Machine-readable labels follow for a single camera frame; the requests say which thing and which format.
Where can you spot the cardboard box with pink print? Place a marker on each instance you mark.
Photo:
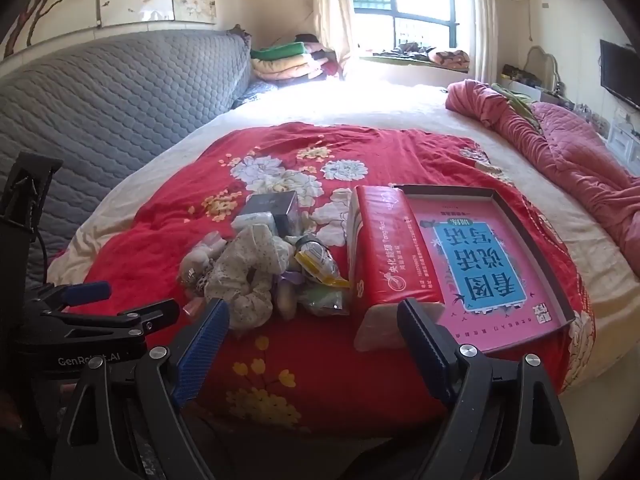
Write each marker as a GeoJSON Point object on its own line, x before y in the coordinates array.
{"type": "Point", "coordinates": [500, 260]}

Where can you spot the grey quilted headboard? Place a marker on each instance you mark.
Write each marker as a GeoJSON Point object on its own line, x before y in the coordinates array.
{"type": "Point", "coordinates": [125, 95]}

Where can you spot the black folded cloth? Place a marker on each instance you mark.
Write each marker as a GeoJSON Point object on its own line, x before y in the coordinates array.
{"type": "Point", "coordinates": [306, 38]}

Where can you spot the white cabinet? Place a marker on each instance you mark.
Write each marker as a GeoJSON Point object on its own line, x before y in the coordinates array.
{"type": "Point", "coordinates": [624, 140]}

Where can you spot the yellow folded blanket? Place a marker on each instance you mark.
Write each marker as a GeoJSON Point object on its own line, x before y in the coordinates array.
{"type": "Point", "coordinates": [280, 67]}

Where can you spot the green folded blanket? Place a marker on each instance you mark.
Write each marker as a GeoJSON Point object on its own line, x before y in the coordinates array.
{"type": "Point", "coordinates": [277, 51]}

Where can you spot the cream curtain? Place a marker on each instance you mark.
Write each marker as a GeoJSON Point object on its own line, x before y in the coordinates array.
{"type": "Point", "coordinates": [332, 15]}
{"type": "Point", "coordinates": [484, 20]}

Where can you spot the window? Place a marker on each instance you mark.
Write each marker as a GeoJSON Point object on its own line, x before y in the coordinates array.
{"type": "Point", "coordinates": [400, 5]}

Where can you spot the purple soft item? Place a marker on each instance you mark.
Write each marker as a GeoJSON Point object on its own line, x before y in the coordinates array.
{"type": "Point", "coordinates": [291, 278]}

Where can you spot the bed with cream sheet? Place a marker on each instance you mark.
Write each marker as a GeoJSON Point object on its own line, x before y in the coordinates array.
{"type": "Point", "coordinates": [375, 105]}

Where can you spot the green garment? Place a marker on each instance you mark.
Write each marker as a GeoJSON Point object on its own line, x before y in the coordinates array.
{"type": "Point", "coordinates": [520, 105]}

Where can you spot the red tissue pack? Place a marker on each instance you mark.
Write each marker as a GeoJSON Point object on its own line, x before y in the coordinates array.
{"type": "Point", "coordinates": [390, 250]}

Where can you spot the vanity mirror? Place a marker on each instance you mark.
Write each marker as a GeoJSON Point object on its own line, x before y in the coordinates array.
{"type": "Point", "coordinates": [540, 67]}

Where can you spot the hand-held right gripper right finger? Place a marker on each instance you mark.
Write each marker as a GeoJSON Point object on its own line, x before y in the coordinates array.
{"type": "Point", "coordinates": [425, 355]}

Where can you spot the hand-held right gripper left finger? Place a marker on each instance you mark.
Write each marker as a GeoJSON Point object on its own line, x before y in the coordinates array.
{"type": "Point", "coordinates": [200, 355]}

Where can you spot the leopard print scrunchie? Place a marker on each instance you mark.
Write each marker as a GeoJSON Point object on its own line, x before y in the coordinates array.
{"type": "Point", "coordinates": [200, 282]}

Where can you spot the cream floral scrunchie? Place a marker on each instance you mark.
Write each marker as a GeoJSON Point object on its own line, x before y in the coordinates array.
{"type": "Point", "coordinates": [250, 270]}

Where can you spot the dark clothes pile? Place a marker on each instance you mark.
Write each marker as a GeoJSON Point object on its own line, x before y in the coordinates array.
{"type": "Point", "coordinates": [402, 50]}

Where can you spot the pink packet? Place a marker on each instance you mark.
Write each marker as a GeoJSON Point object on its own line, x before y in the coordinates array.
{"type": "Point", "coordinates": [194, 308]}

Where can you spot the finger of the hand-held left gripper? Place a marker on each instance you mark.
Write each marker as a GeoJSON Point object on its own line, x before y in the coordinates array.
{"type": "Point", "coordinates": [145, 320]}
{"type": "Point", "coordinates": [90, 292]}

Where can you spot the green sponge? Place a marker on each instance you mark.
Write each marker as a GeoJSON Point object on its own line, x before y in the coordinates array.
{"type": "Point", "coordinates": [325, 302]}

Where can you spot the dark patterned pillow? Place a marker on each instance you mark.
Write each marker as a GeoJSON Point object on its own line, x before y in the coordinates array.
{"type": "Point", "coordinates": [257, 91]}

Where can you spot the black glossy box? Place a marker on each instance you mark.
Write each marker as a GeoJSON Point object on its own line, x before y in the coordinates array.
{"type": "Point", "coordinates": [270, 205]}

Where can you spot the pink sponge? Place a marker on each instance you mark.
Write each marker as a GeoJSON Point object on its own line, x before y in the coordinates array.
{"type": "Point", "coordinates": [287, 300]}

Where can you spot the brown patterned blanket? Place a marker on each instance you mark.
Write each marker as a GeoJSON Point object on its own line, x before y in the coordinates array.
{"type": "Point", "coordinates": [450, 59]}

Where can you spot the red floral blanket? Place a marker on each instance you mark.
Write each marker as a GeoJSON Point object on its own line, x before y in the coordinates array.
{"type": "Point", "coordinates": [400, 160]}

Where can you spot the pink quilt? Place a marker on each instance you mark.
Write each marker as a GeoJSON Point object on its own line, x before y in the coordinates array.
{"type": "Point", "coordinates": [575, 160]}

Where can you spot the yellow snack packet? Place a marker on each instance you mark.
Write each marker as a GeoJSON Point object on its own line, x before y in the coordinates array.
{"type": "Point", "coordinates": [317, 262]}

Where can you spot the pink folded blanket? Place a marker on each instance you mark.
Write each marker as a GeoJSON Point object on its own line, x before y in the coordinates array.
{"type": "Point", "coordinates": [318, 60]}

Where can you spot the cluttered dressing table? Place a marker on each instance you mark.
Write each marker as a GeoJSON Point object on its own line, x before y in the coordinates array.
{"type": "Point", "coordinates": [560, 95]}

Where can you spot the white plush toy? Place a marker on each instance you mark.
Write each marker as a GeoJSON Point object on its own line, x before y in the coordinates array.
{"type": "Point", "coordinates": [202, 255]}

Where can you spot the black television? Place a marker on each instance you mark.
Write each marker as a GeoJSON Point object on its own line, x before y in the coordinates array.
{"type": "Point", "coordinates": [620, 72]}

